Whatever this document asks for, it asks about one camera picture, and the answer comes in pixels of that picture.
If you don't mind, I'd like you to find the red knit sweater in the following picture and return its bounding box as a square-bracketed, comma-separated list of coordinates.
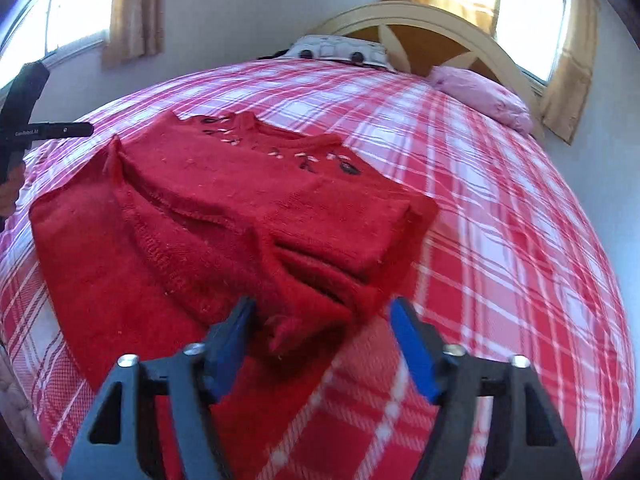
[29, 112, 438, 387]

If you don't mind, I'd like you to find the person's left hand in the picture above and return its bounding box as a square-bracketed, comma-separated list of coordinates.
[0, 162, 25, 219]

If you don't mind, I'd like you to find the left window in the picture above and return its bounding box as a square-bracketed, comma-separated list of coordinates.
[1, 0, 112, 86]

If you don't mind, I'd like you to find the window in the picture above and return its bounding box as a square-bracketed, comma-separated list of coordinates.
[1, 0, 112, 86]
[495, 0, 570, 84]

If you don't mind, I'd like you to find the beige curtain by left window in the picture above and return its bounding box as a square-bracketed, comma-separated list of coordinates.
[102, 0, 165, 68]

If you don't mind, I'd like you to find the red white plaid bedspread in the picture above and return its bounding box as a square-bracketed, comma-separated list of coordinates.
[1, 60, 636, 479]

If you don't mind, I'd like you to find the black item beside cushion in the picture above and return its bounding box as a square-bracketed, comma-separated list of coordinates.
[257, 49, 288, 60]

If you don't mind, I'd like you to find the beige curtain right of headboard window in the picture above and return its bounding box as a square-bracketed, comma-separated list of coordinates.
[540, 0, 600, 144]

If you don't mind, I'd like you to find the pink pillow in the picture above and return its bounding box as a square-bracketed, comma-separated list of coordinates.
[427, 65, 534, 136]

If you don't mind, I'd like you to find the white patterned cushion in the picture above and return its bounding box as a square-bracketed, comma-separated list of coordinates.
[283, 35, 395, 72]

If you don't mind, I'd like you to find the cream wooden headboard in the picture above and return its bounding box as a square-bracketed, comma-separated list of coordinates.
[313, 1, 544, 143]

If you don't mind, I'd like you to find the right window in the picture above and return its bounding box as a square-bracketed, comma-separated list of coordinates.
[495, 0, 570, 84]

